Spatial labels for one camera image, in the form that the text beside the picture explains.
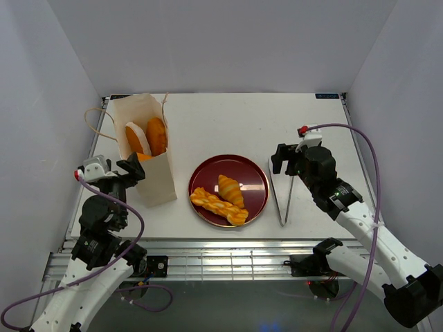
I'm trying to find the round orange bun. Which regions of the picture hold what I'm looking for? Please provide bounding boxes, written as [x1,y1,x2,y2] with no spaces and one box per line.
[136,153,152,162]

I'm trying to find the cream paper bag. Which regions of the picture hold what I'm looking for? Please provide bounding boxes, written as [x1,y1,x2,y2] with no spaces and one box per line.
[101,93,177,207]

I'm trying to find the long white-edged bread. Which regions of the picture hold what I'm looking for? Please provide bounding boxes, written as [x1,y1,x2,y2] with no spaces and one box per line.
[125,122,152,156]

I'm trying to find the metal tongs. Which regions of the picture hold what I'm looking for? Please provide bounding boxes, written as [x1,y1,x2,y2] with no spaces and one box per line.
[268,158,295,228]

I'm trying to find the long braided pastry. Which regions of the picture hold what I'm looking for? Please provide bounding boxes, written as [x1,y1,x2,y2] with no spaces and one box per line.
[146,117,168,156]

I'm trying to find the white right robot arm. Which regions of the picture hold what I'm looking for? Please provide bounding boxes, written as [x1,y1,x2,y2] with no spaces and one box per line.
[271,144,442,328]

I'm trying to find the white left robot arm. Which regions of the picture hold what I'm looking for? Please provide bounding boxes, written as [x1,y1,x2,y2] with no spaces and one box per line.
[27,153,147,331]

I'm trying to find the small croissant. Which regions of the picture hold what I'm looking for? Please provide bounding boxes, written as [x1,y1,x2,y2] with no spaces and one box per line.
[218,174,245,209]

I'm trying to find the dark red round plate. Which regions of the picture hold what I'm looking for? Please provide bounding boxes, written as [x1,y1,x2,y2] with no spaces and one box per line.
[188,154,269,225]

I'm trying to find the blue label sticker right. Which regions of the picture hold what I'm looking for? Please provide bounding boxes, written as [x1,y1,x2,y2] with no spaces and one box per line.
[315,93,340,100]

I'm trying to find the blue label sticker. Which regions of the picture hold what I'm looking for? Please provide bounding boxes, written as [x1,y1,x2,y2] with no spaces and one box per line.
[110,95,127,100]
[315,93,340,100]

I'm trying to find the small twisted pastry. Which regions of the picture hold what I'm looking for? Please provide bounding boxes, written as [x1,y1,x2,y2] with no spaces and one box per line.
[190,187,248,226]

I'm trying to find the blue label sticker left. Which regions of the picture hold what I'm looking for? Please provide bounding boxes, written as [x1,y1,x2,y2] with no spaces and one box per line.
[110,95,127,100]

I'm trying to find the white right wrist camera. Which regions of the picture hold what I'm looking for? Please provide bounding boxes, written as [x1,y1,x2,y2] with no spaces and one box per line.
[296,124,323,152]

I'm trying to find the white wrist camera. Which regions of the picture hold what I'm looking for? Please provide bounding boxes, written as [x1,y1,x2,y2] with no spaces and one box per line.
[73,155,117,183]
[296,124,323,152]

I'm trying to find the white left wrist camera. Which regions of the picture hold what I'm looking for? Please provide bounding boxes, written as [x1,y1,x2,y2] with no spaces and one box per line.
[73,155,117,183]

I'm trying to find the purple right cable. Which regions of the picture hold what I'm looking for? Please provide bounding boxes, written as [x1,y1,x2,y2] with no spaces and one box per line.
[306,122,383,332]

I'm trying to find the purple cable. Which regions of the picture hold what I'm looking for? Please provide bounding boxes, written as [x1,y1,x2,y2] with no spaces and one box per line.
[1,176,145,332]
[306,122,383,332]

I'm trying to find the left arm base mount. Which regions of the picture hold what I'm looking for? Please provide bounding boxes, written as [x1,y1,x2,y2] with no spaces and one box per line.
[138,255,169,278]

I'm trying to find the aluminium frame rail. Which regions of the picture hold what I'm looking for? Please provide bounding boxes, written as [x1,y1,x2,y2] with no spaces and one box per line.
[43,238,416,282]

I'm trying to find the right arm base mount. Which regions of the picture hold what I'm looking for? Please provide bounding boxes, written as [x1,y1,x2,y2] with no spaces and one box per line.
[283,254,332,277]

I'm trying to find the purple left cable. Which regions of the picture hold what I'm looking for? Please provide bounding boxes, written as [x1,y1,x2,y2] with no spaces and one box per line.
[1,176,145,332]

